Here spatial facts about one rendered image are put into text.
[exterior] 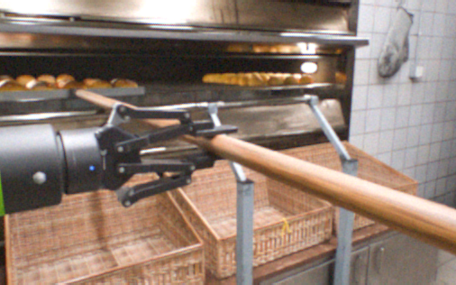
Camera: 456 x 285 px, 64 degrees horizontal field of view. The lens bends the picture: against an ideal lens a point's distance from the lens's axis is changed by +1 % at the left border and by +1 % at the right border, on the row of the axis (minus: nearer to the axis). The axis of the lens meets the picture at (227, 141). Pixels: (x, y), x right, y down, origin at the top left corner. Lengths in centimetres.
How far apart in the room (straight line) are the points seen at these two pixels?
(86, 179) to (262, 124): 149
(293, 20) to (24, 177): 169
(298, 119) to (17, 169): 173
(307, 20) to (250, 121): 61
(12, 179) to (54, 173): 4
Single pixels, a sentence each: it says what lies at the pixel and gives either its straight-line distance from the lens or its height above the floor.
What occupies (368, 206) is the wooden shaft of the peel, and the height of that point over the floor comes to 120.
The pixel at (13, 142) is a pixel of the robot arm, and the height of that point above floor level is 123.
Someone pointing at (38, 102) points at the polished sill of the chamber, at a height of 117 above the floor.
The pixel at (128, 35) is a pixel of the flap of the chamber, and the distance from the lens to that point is 137.
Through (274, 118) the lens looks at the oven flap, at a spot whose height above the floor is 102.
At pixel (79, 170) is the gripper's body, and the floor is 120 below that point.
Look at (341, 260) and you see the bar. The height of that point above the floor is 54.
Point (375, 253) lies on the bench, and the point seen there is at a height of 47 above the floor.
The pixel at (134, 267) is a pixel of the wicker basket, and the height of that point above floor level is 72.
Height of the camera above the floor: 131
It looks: 12 degrees down
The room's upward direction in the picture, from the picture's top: straight up
